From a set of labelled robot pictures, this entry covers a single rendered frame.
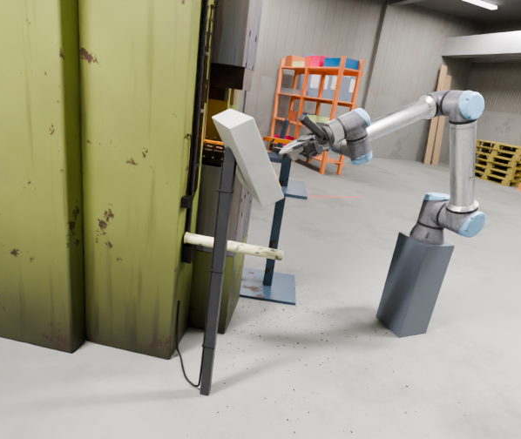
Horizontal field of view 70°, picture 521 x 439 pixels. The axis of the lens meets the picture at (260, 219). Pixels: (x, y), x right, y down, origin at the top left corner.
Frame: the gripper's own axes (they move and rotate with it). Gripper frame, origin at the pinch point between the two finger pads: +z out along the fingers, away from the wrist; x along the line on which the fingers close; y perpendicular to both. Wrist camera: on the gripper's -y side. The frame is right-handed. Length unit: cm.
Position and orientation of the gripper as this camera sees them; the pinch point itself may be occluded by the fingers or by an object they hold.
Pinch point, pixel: (281, 151)
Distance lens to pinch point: 146.8
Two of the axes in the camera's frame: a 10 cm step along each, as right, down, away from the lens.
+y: 3.6, 8.3, 4.3
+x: -2.7, -3.5, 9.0
